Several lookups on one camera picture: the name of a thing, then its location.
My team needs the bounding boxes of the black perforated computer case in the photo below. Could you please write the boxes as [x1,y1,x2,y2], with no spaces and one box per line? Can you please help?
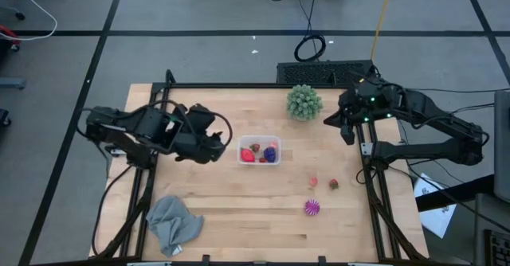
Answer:
[276,60,378,85]

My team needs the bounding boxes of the grey furniture foot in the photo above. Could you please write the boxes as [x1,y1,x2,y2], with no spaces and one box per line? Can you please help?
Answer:
[0,77,27,91]

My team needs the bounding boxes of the green potted plant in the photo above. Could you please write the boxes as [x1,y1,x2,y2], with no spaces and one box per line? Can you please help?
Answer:
[286,84,324,123]

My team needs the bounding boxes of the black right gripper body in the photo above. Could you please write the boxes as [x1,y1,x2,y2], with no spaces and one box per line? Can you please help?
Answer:
[339,86,368,146]

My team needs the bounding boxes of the black keyboard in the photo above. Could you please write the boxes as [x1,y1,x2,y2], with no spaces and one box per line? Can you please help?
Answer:
[484,229,510,266]

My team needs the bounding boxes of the black floor bar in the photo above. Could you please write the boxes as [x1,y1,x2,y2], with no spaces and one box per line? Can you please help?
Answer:
[416,174,495,213]

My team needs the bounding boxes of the thin black cable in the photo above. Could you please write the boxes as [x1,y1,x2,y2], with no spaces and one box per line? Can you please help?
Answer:
[453,103,496,115]
[418,86,510,95]

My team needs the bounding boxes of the black aluminium table frame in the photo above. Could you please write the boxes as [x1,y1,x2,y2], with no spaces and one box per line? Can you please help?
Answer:
[93,68,430,265]

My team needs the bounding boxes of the white paper sheet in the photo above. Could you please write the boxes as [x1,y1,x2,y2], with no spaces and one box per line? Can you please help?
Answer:
[413,173,457,239]

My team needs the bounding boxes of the yellow cable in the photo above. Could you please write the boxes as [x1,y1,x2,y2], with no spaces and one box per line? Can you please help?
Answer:
[370,0,396,62]

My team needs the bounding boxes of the clear plastic tupperware container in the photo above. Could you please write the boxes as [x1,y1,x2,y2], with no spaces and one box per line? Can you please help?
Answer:
[237,135,283,166]

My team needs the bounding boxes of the red cart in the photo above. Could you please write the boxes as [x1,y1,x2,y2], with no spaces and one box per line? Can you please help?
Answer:
[0,24,21,60]

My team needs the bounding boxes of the purple white striped ball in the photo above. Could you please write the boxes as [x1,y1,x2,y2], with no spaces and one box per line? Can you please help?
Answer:
[304,199,321,217]

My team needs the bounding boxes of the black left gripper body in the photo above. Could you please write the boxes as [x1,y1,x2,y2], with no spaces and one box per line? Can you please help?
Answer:
[174,130,217,166]

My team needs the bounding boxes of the grey cloth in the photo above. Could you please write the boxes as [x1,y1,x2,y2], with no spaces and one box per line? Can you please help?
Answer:
[145,195,205,258]

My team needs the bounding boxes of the black coiled cable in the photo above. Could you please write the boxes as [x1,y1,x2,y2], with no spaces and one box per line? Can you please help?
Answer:
[293,0,327,63]

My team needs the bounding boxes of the white cable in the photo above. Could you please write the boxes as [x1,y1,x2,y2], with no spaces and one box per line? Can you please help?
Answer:
[0,0,59,42]

